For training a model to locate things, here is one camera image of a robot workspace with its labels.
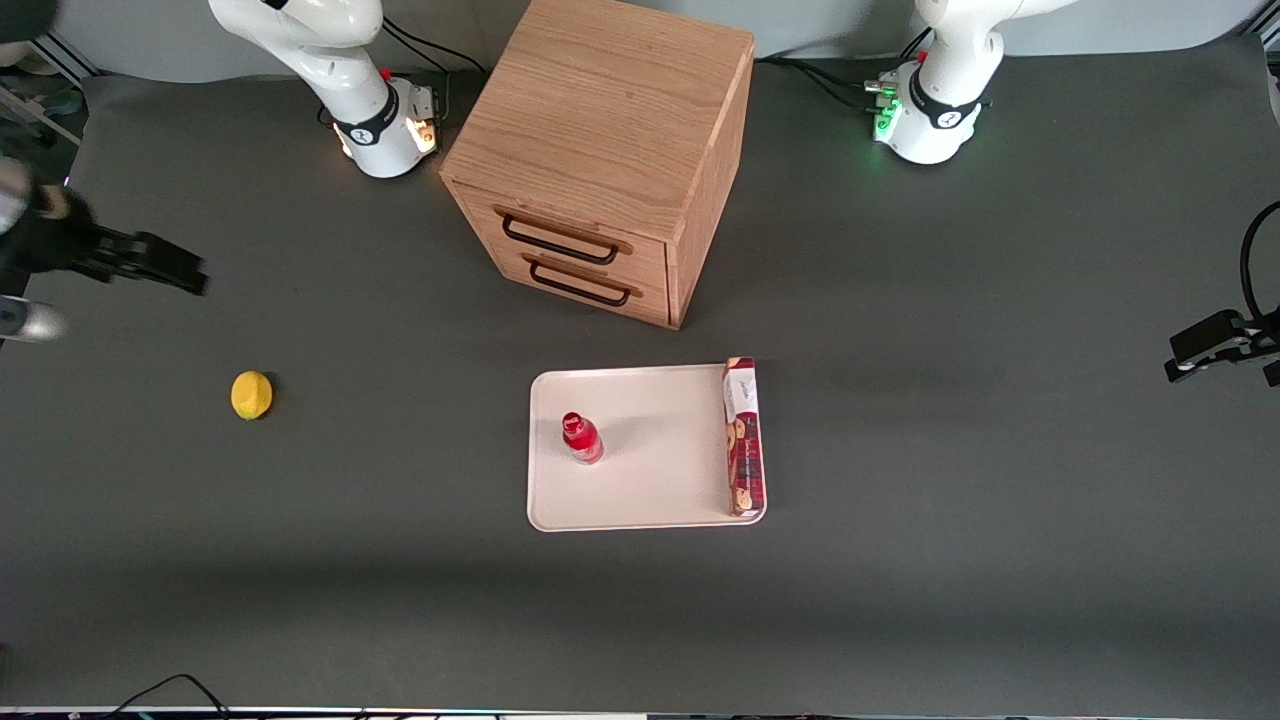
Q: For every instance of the yellow lemon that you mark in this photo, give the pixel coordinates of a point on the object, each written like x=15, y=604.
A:
x=251, y=395

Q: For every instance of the wooden drawer front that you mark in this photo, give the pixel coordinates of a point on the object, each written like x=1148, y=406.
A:
x=600, y=228
x=620, y=275

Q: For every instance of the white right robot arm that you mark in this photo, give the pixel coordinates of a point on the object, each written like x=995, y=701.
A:
x=345, y=70

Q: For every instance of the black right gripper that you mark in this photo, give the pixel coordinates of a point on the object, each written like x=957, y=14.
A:
x=48, y=246

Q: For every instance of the aluminium frame rail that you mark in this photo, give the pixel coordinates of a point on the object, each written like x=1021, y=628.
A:
x=50, y=60

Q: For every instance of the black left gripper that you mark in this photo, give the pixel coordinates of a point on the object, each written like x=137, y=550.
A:
x=1213, y=338

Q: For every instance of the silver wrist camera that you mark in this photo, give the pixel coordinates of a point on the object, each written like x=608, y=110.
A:
x=32, y=322

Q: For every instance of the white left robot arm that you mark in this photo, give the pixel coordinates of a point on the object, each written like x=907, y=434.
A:
x=945, y=90

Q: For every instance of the red cookie box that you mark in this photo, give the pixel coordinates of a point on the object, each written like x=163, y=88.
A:
x=743, y=440

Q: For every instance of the white rectangular plastic tray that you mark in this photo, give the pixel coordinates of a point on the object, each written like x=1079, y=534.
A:
x=650, y=480

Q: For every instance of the red coke bottle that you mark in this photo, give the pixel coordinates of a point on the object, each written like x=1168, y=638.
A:
x=581, y=437

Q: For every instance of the wooden two-drawer cabinet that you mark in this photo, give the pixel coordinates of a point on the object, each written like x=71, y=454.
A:
x=610, y=120

